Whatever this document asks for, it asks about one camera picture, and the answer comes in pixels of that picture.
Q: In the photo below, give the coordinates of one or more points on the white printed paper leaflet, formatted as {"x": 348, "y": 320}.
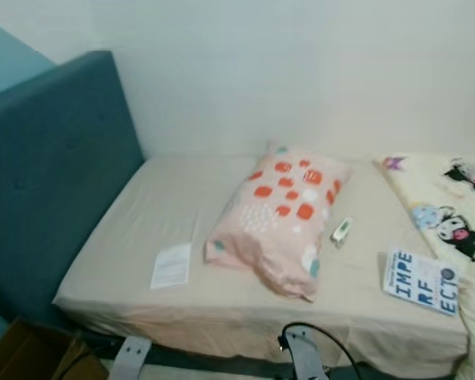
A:
{"x": 171, "y": 266}

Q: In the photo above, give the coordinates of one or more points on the pink pillow orange patches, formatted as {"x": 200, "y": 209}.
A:
{"x": 261, "y": 237}

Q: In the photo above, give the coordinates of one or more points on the cream cartoon print blanket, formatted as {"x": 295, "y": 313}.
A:
{"x": 427, "y": 194}

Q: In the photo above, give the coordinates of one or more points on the beige sheeted mattress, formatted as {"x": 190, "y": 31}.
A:
{"x": 174, "y": 206}

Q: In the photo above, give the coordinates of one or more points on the brown cardboard box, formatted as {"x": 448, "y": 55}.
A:
{"x": 24, "y": 356}

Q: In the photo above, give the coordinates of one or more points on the long white green carton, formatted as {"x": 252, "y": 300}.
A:
{"x": 341, "y": 233}

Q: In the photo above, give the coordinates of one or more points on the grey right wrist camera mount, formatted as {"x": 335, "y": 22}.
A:
{"x": 305, "y": 356}

